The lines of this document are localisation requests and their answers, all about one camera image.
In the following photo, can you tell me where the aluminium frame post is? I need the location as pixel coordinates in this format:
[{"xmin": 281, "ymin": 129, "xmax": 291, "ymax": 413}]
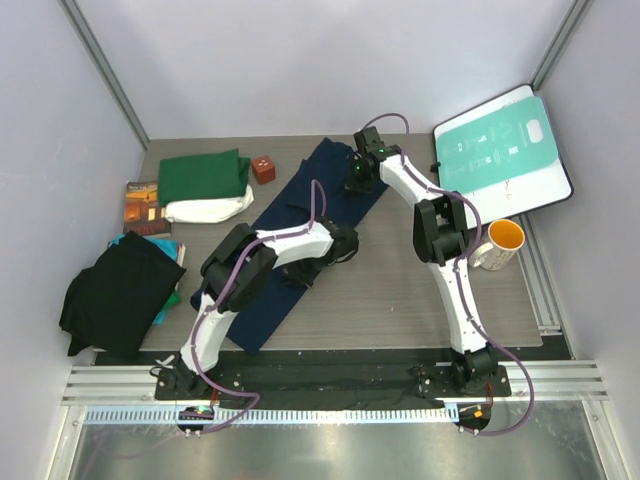
[
  {"xmin": 530, "ymin": 0, "xmax": 594, "ymax": 91},
  {"xmin": 58, "ymin": 0, "xmax": 150, "ymax": 151}
]

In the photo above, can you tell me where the white whiteboard black frame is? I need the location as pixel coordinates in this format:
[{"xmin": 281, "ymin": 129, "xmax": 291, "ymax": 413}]
[{"xmin": 433, "ymin": 85, "xmax": 573, "ymax": 225}]

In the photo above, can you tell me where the white slotted cable duct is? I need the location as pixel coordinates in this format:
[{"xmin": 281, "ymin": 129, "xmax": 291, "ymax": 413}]
[{"xmin": 84, "ymin": 404, "xmax": 459, "ymax": 427}]

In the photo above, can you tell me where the white mug orange inside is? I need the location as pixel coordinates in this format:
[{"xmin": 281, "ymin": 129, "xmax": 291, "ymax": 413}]
[{"xmin": 468, "ymin": 219, "xmax": 526, "ymax": 271}]

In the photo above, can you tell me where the brown cover book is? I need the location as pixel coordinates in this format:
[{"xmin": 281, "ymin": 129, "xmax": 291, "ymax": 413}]
[{"xmin": 123, "ymin": 182, "xmax": 171, "ymax": 237}]

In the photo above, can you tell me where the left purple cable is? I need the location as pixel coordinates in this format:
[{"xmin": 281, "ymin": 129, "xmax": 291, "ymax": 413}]
[{"xmin": 189, "ymin": 179, "xmax": 261, "ymax": 435}]

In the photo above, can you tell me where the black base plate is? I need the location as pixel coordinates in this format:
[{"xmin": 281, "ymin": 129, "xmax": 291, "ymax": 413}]
[{"xmin": 150, "ymin": 348, "xmax": 511, "ymax": 410}]

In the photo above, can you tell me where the teal t-shirt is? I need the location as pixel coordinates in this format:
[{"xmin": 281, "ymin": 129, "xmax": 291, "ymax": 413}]
[{"xmin": 108, "ymin": 232, "xmax": 186, "ymax": 326}]

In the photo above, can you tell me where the purple cable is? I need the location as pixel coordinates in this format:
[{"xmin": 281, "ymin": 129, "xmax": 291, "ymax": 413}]
[
  {"xmin": 361, "ymin": 113, "xmax": 536, "ymax": 438},
  {"xmin": 189, "ymin": 179, "xmax": 261, "ymax": 435}
]

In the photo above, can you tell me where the black crumpled t-shirt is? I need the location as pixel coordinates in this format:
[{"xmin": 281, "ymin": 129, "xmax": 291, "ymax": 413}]
[{"xmin": 59, "ymin": 231, "xmax": 186, "ymax": 360}]

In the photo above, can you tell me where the green folded t-shirt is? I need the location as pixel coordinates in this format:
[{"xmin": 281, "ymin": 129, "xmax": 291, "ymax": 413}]
[{"xmin": 158, "ymin": 149, "xmax": 251, "ymax": 206}]

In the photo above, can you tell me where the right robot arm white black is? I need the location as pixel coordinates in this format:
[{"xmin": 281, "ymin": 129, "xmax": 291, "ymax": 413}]
[{"xmin": 345, "ymin": 127, "xmax": 498, "ymax": 395}]

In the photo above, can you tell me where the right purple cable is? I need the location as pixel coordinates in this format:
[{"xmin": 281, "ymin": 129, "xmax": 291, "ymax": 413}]
[{"xmin": 361, "ymin": 113, "xmax": 536, "ymax": 438}]

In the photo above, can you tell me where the red cube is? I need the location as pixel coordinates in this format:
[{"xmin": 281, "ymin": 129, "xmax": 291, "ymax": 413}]
[{"xmin": 251, "ymin": 155, "xmax": 276, "ymax": 185}]

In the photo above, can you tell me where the white folded t-shirt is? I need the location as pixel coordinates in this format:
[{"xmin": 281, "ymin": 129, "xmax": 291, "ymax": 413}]
[{"xmin": 165, "ymin": 185, "xmax": 254, "ymax": 224}]

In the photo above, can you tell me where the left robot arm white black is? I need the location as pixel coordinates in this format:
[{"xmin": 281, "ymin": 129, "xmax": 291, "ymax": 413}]
[{"xmin": 167, "ymin": 216, "xmax": 359, "ymax": 399}]

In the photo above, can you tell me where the right aluminium frame post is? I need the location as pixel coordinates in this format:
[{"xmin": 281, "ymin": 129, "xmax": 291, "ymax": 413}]
[{"xmin": 530, "ymin": 0, "xmax": 594, "ymax": 91}]

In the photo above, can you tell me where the navy blue t-shirt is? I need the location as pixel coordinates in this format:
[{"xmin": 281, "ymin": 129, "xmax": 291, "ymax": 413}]
[{"xmin": 188, "ymin": 137, "xmax": 389, "ymax": 357}]

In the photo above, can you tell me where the left aluminium frame post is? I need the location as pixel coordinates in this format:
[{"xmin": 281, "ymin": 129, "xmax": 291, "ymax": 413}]
[{"xmin": 58, "ymin": 0, "xmax": 150, "ymax": 151}]

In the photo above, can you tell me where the teal folding board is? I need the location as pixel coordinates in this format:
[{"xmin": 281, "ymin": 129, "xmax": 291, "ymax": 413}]
[{"xmin": 436, "ymin": 96, "xmax": 558, "ymax": 194}]

